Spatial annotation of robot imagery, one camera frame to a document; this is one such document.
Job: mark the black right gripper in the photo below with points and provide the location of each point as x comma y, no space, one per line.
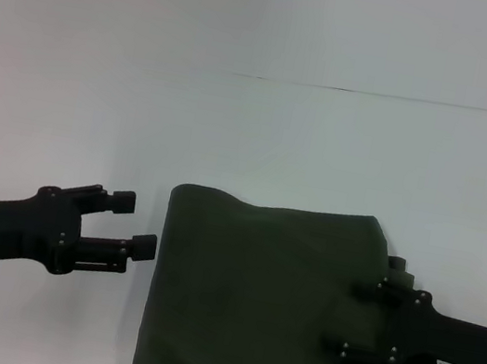
442,339

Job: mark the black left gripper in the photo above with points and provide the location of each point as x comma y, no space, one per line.
4,229

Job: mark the dark green FREE t-shirt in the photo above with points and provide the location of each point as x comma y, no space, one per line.
272,314

